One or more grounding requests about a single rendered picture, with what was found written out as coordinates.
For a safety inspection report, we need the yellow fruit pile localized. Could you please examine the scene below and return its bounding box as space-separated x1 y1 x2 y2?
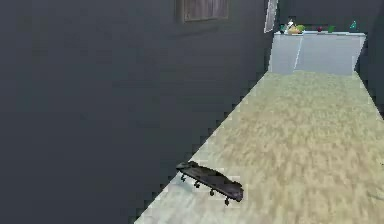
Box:
287 21 302 35

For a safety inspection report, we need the white framed wall picture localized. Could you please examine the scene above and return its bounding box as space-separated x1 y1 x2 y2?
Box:
263 0 279 34

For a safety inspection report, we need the brown framed wall picture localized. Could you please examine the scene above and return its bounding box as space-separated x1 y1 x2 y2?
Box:
177 0 230 23

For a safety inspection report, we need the pale grey cupboard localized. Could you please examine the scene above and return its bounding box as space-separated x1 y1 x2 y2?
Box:
267 30 367 76

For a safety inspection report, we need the black skateboard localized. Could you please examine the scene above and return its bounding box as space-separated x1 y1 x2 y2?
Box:
175 160 245 207

